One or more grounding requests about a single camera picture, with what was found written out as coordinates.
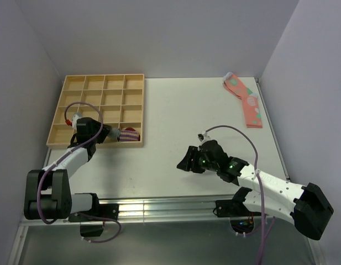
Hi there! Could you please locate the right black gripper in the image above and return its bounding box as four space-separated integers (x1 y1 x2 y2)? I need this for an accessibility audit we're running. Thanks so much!
176 145 219 173

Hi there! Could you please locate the grey sock with black stripes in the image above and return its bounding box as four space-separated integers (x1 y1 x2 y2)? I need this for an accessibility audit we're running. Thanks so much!
108 128 120 141

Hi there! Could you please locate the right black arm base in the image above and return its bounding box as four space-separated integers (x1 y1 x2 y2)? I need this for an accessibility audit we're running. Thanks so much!
212 199 261 237

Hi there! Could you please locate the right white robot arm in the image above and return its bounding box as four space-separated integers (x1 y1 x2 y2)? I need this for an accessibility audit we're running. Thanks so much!
176 140 334 240

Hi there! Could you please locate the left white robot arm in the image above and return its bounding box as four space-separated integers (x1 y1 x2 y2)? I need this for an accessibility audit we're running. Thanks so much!
23 117 112 224

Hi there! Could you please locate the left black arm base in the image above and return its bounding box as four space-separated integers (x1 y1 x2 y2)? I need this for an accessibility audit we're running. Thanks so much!
68 203 121 242

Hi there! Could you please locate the purple striped rolled sock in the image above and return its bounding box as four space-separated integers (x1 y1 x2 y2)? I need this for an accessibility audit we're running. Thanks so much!
118 127 140 142

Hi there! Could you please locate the wooden compartment tray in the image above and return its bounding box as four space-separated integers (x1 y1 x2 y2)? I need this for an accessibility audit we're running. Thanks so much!
46 74 145 149

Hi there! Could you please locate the pink patterned sock pair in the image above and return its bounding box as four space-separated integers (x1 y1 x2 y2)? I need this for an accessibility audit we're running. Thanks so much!
222 72 263 128

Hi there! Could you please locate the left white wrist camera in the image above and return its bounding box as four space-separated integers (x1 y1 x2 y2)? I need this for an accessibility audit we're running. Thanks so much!
65 113 83 129

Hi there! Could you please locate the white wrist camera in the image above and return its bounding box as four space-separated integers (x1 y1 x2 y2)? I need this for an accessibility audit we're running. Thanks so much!
197 132 211 144
65 113 83 129

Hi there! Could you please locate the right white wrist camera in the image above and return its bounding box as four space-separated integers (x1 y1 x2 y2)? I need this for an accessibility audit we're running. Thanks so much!
197 132 211 144

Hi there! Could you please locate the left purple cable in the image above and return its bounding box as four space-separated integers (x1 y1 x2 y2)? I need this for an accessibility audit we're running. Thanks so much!
37 102 123 244

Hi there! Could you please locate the aluminium frame rail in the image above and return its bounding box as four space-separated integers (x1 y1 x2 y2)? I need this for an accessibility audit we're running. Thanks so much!
19 193 311 225

